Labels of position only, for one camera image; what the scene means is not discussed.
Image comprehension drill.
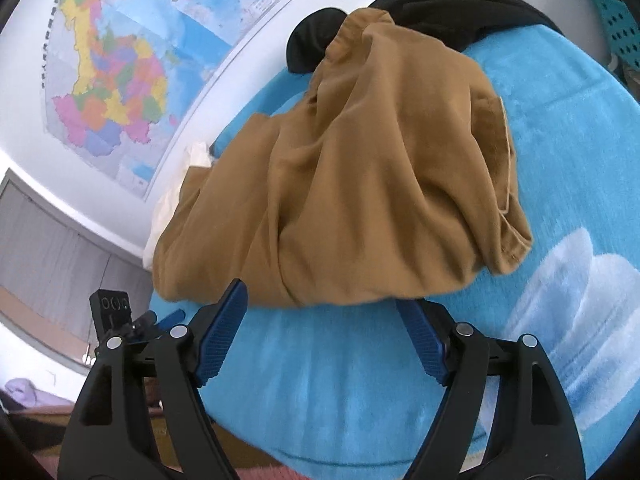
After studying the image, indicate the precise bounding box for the cream cloth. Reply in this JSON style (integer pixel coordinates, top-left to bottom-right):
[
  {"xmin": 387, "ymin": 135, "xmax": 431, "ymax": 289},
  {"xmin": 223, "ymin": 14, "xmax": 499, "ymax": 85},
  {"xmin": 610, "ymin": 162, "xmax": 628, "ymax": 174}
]
[{"xmin": 142, "ymin": 142, "xmax": 216, "ymax": 271}]

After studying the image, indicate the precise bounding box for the brown jacket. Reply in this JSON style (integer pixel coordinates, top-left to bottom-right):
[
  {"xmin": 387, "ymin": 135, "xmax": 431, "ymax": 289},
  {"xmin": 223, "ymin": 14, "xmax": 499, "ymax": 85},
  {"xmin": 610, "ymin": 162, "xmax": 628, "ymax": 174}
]
[{"xmin": 150, "ymin": 7, "xmax": 533, "ymax": 308}]

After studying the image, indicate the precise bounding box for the black garment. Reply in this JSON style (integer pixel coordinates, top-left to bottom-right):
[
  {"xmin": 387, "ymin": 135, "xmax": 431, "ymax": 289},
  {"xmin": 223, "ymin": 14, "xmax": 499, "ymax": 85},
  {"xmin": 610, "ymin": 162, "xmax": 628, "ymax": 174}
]
[{"xmin": 286, "ymin": 0, "xmax": 566, "ymax": 76}]

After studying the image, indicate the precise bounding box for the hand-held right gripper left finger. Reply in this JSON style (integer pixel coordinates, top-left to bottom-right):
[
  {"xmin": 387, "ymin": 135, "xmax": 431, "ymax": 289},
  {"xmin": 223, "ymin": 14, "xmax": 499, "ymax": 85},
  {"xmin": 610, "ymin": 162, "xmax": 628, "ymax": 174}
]
[{"xmin": 59, "ymin": 278, "xmax": 249, "ymax": 480}]

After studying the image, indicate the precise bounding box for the purple cloth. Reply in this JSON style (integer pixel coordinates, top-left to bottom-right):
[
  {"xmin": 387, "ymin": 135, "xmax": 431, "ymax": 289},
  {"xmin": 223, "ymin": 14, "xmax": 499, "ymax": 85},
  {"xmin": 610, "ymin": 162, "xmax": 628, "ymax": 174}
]
[{"xmin": 2, "ymin": 377, "xmax": 76, "ymax": 411}]

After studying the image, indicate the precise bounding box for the teal perforated basket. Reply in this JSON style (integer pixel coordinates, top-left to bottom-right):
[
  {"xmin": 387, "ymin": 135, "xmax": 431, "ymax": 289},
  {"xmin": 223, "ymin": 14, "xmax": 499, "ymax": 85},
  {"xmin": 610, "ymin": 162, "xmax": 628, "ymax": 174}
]
[{"xmin": 585, "ymin": 0, "xmax": 640, "ymax": 73}]

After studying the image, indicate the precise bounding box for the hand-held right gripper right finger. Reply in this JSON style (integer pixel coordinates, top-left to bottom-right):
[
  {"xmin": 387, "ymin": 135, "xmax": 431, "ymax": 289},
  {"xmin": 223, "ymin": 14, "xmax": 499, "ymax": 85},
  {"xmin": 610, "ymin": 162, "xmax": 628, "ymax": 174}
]
[{"xmin": 396, "ymin": 299, "xmax": 587, "ymax": 480}]

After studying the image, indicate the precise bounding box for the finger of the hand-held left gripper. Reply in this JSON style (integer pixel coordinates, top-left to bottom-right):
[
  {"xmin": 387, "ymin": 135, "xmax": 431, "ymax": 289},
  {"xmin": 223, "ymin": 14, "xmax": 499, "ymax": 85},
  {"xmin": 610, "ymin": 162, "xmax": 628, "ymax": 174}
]
[{"xmin": 132, "ymin": 309, "xmax": 187, "ymax": 341}]

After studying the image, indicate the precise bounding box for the blue world wall map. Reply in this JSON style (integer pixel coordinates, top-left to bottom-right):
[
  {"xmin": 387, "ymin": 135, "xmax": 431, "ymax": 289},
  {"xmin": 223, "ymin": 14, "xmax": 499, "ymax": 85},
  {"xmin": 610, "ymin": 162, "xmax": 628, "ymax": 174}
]
[{"xmin": 170, "ymin": 0, "xmax": 311, "ymax": 46}]

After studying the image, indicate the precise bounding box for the colourful wall map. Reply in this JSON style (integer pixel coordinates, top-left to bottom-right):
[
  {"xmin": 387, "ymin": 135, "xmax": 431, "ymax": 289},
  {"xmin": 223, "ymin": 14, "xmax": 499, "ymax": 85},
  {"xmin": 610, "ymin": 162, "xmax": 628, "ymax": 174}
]
[{"xmin": 42, "ymin": 0, "xmax": 296, "ymax": 203}]

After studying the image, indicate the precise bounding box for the grey curtain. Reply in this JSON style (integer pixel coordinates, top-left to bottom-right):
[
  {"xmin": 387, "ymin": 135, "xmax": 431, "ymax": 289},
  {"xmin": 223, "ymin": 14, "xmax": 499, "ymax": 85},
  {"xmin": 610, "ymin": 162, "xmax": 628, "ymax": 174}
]
[{"xmin": 0, "ymin": 170, "xmax": 153, "ymax": 356}]

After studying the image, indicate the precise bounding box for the pink rug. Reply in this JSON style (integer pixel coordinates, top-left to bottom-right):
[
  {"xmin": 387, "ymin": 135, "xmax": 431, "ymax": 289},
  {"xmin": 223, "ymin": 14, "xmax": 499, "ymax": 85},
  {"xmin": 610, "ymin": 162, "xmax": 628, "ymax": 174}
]
[{"xmin": 150, "ymin": 455, "xmax": 311, "ymax": 480}]

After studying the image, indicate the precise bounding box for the blue plush blanket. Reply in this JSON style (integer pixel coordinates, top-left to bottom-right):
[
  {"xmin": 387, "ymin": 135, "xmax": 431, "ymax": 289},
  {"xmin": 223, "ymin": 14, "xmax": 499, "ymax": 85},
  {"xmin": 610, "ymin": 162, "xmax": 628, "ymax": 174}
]
[{"xmin": 147, "ymin": 25, "xmax": 640, "ymax": 480}]

